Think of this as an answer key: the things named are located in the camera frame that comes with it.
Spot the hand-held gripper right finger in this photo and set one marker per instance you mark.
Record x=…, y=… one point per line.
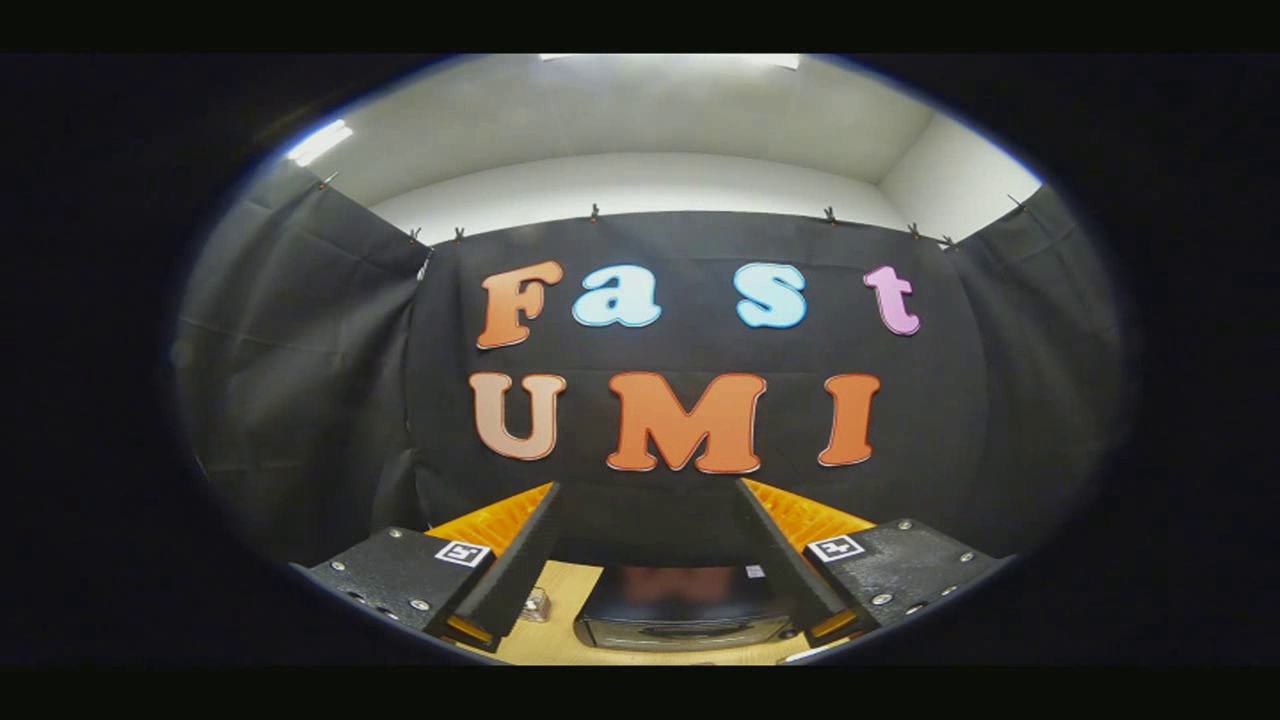
x=780, y=565

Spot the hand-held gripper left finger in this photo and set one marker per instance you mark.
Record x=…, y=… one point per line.
x=525, y=565

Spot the ceiling light panel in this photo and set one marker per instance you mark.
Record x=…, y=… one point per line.
x=318, y=143

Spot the black toaster oven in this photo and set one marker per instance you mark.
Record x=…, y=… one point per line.
x=680, y=605

